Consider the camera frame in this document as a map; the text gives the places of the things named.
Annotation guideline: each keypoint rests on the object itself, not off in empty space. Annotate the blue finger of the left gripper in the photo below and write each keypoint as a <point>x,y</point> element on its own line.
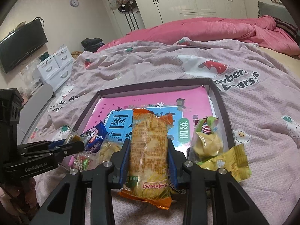
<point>69,149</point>
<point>54,144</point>

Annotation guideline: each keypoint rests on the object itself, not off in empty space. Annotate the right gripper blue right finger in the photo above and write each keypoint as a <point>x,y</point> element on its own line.
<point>178,177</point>

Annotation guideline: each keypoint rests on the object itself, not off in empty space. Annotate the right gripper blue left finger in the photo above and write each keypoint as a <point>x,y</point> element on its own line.
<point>120,161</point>

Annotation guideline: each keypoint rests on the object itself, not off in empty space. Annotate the clear pastry snack bag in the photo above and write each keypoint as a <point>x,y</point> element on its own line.
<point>107,149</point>

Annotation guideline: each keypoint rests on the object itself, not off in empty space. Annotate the clear biscuit packet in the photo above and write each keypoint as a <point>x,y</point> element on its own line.
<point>72,137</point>

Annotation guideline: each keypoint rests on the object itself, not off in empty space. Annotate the blue Oreo cookie packet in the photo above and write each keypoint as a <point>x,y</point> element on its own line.
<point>94,137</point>

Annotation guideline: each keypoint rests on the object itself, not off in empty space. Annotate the clear red candy packet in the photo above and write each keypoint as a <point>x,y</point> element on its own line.
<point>83,161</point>

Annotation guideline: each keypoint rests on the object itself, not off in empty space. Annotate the green milk candy bag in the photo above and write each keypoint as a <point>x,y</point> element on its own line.
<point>205,146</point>

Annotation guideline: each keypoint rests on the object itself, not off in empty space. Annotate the orange cracker packet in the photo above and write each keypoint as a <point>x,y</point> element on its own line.
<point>147,177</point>

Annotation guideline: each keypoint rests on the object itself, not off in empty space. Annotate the yellow cow snack packet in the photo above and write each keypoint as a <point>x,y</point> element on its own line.
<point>234,161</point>

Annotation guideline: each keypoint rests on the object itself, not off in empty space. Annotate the red cow wafer bar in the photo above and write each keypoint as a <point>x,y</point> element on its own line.
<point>206,129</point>

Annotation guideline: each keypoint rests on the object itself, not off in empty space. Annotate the person's left hand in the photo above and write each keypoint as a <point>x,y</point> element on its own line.
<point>19,200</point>

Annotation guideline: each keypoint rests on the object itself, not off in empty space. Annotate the pink children's book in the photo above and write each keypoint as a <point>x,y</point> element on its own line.
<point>170,113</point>

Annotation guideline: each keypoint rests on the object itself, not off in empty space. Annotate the dark shallow box tray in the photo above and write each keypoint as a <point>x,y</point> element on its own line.
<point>215,98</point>

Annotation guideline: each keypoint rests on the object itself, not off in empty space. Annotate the white drawer cabinet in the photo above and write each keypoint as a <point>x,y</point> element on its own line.
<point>56,69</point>

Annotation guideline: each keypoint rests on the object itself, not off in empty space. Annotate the dark clothes pile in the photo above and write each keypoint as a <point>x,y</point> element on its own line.
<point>92,45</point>

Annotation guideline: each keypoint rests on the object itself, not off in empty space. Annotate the pink strawberry bear blanket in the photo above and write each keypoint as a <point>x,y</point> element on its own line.
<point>261,97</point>

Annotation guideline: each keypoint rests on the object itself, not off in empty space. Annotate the pink quilt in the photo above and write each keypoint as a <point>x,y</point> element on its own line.
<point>262,31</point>

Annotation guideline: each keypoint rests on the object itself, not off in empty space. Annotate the white wardrobe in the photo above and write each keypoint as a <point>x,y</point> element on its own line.
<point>131,15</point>

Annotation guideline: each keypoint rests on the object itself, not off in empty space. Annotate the striped dark pillow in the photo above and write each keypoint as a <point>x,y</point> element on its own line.
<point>287,27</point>

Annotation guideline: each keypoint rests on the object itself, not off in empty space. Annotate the grey headboard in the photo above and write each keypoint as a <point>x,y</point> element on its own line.
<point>275,11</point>

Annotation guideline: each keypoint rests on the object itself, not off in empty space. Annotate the black wall television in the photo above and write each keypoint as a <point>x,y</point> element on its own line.
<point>20,44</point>

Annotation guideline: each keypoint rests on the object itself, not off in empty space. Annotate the round wall clock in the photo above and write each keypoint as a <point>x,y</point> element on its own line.
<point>74,3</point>

